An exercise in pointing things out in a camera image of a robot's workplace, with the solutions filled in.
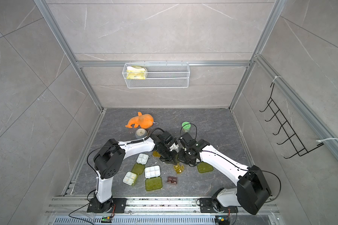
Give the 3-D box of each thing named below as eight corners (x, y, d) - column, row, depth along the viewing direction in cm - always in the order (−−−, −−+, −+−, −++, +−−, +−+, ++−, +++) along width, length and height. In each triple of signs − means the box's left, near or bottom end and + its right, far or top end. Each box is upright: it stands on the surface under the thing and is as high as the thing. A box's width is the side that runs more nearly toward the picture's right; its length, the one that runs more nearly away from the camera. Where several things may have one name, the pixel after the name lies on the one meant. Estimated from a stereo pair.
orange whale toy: (128, 127, 109) (126, 121, 103) (133, 116, 117) (131, 110, 111) (151, 130, 107) (150, 124, 101) (155, 118, 115) (154, 112, 109)
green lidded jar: (179, 129, 109) (180, 125, 105) (185, 124, 112) (185, 120, 108) (186, 133, 106) (186, 129, 102) (191, 128, 109) (192, 124, 105)
